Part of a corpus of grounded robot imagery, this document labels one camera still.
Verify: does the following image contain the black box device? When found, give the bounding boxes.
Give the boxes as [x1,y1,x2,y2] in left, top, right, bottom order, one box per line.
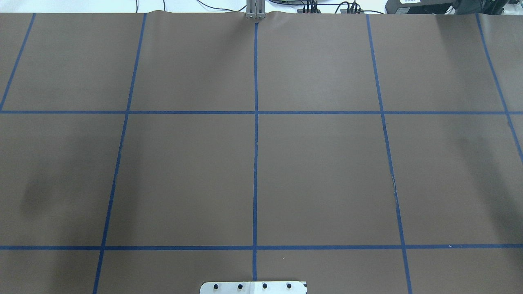
[385,0,462,15]

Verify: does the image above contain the aluminium frame post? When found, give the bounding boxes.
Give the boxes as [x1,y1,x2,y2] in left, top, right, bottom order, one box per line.
[245,0,266,20]

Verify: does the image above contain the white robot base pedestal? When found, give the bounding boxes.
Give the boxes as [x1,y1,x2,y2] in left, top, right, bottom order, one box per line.
[199,281,308,294]

